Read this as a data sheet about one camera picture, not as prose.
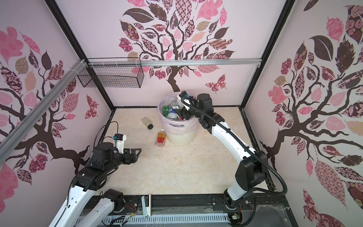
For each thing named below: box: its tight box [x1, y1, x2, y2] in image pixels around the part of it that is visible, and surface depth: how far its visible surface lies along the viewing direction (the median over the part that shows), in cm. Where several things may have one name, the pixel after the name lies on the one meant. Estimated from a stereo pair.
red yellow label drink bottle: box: [155, 128, 166, 148], surface depth 97 cm
